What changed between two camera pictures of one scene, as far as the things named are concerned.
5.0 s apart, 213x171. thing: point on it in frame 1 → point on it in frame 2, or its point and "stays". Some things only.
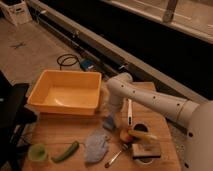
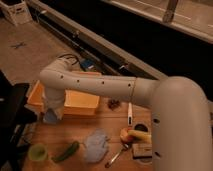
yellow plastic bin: (67, 90) stays
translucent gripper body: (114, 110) → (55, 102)
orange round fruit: (124, 135) stays
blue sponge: (109, 124) → (50, 116)
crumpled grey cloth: (96, 146) stays
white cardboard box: (17, 11) stays
